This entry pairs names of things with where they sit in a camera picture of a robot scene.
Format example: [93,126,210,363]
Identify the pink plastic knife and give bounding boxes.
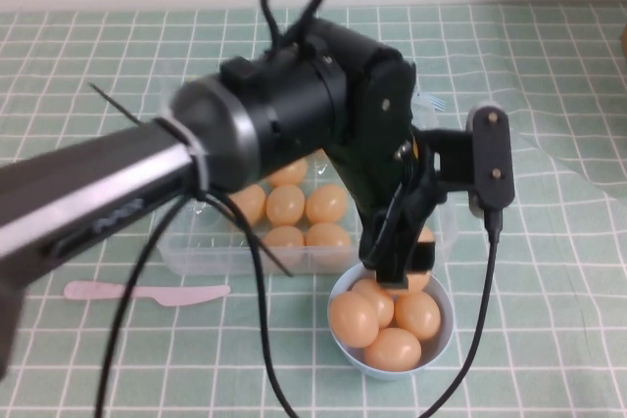
[63,281,231,308]

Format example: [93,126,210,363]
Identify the light blue bowl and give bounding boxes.
[326,260,456,381]

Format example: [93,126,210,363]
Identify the white cable tie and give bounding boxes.
[155,114,213,197]

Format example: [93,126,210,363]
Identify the clear plastic egg box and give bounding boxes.
[159,94,459,277]

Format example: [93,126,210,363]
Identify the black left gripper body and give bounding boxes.
[322,44,442,243]

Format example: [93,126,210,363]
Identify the thin black camera cable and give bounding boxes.
[205,192,506,418]

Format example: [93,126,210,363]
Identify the green checkered tablecloth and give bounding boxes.
[0,2,627,418]

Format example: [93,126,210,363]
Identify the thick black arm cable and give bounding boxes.
[95,192,190,418]

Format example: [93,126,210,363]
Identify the light blue plastic fork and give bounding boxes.
[415,92,448,112]

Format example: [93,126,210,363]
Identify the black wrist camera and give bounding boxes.
[415,102,515,219]

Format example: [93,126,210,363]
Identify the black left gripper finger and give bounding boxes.
[409,202,445,273]
[360,209,415,290]

